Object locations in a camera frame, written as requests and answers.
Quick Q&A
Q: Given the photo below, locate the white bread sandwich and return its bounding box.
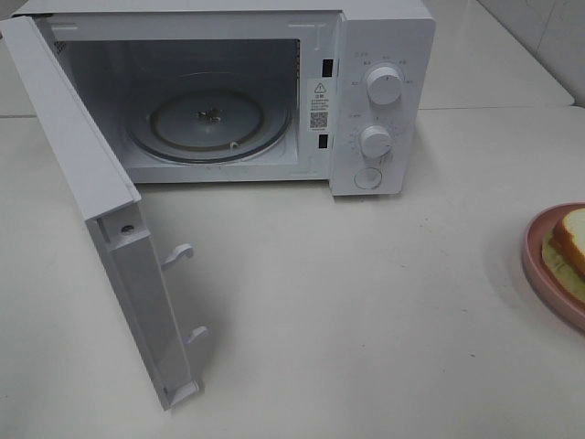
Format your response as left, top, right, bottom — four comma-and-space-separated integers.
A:
541, 208, 584, 304

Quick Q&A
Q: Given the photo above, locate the white microwave door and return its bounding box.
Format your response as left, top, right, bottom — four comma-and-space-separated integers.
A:
1, 16, 207, 410

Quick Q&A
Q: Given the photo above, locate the white warning label sticker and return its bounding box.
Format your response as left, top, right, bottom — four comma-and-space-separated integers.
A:
305, 77, 337, 134

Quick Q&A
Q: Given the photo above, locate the white microwave knob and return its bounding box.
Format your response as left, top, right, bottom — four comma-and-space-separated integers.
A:
365, 64, 403, 105
358, 125, 393, 159

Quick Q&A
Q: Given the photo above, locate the pink round plate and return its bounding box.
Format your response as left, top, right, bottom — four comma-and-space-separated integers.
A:
521, 202, 584, 333

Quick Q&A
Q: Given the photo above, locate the white microwave oven body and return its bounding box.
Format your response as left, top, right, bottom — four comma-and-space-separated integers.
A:
8, 1, 435, 197

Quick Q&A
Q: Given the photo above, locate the round microwave door button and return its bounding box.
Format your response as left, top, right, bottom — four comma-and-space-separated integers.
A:
354, 167, 382, 190

